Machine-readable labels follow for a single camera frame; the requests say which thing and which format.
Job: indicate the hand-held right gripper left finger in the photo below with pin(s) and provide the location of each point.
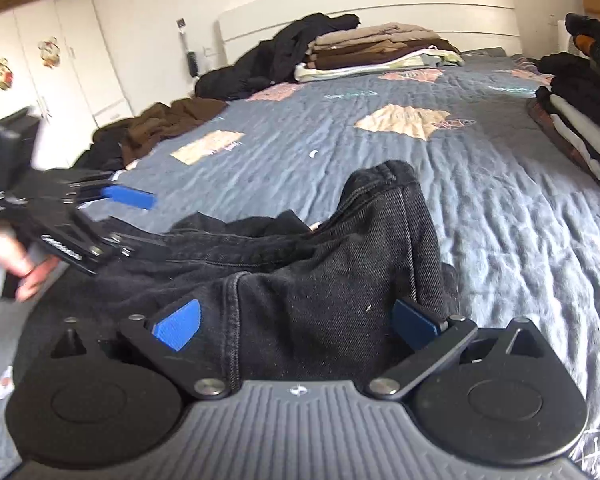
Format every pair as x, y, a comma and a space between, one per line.
177, 325

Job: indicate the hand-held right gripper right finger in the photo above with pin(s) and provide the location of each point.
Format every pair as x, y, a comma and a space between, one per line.
415, 322

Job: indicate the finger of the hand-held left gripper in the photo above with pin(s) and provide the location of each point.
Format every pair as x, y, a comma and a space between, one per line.
130, 196
140, 247

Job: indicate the black denim jacket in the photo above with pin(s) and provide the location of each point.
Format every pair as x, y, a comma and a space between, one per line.
305, 270

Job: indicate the stack of beige brown clothes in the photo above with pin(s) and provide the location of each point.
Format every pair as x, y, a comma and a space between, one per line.
380, 47

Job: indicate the stack of dark folded clothes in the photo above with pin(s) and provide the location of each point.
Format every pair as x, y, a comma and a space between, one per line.
580, 90

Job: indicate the person's left hand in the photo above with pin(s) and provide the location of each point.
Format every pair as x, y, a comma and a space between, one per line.
0, 252

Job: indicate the black jacket with diamond patch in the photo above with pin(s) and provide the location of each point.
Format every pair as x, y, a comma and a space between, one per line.
100, 152

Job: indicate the brown crumpled garment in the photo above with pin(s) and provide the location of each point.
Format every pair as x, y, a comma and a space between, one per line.
170, 120

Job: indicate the cartoon mouse sticker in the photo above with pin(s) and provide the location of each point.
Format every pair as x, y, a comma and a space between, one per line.
49, 52
2, 74

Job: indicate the white wardrobe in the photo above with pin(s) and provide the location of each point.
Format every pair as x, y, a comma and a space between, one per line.
80, 85

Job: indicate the black hair brush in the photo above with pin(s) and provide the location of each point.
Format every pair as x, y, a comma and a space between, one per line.
193, 65

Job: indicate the blue printed quilt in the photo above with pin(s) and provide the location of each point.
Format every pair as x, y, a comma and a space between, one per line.
480, 185

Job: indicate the black crumpled coat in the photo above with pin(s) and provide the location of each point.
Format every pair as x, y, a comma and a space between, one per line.
260, 65

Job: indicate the white wall socket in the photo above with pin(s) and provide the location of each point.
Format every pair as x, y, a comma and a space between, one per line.
208, 52

